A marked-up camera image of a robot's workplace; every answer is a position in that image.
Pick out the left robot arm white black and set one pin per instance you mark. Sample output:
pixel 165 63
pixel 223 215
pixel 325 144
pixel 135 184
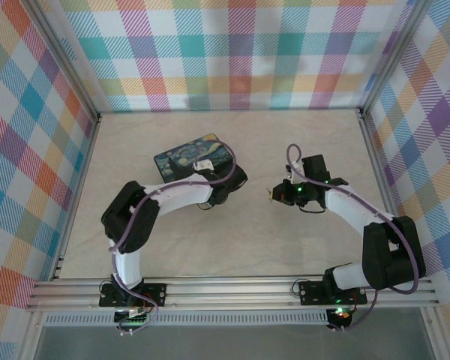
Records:
pixel 172 193

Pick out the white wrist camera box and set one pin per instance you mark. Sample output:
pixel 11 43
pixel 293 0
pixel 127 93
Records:
pixel 204 165
pixel 293 170

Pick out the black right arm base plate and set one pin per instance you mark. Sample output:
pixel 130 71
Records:
pixel 313 292

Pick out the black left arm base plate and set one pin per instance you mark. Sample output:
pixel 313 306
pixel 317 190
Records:
pixel 153 294

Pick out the aluminium mounting rail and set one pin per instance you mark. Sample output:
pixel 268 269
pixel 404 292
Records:
pixel 228 292

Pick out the aluminium frame post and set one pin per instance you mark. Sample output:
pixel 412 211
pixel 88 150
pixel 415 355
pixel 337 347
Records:
pixel 395 56
pixel 65 62

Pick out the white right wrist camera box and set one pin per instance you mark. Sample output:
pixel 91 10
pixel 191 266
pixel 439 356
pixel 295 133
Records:
pixel 293 170

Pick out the aluminium frame leg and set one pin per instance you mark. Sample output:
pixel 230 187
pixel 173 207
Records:
pixel 435 333
pixel 32 337

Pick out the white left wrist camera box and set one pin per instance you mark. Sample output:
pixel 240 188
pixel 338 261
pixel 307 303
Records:
pixel 204 165

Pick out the aluminium table side rail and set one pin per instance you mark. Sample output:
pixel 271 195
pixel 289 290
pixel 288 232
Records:
pixel 83 176
pixel 378 168

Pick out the starry night print tin box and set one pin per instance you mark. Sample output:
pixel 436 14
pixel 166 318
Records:
pixel 180 157

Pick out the silver key bunch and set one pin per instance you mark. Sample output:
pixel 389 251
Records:
pixel 270 195

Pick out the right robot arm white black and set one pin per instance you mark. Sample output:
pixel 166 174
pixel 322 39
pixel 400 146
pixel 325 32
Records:
pixel 352 210

